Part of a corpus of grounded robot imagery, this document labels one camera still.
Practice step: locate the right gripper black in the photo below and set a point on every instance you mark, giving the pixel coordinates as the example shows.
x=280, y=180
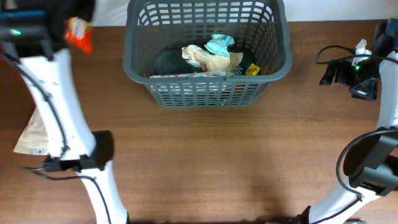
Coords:
x=367, y=92

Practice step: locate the mint flushable wipes pack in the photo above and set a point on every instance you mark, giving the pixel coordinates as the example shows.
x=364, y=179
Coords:
x=219, y=44

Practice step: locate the beige paper pouch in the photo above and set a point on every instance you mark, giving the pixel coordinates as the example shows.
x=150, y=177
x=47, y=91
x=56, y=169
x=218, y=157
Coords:
x=196, y=56

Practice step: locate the orange San Remo pasta pack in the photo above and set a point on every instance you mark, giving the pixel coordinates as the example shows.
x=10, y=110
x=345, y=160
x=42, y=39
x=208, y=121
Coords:
x=78, y=33

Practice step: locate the beige kraft stand-up pouch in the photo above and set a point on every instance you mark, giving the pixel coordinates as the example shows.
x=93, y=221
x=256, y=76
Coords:
x=34, y=139

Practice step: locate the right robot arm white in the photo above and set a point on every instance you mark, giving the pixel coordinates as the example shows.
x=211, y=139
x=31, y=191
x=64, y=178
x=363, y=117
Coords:
x=366, y=169

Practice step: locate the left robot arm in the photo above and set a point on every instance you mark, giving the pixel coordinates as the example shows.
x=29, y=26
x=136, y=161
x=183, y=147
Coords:
x=33, y=43

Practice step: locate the grey plastic lattice basket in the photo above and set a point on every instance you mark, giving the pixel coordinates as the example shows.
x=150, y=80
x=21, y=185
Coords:
x=157, y=31

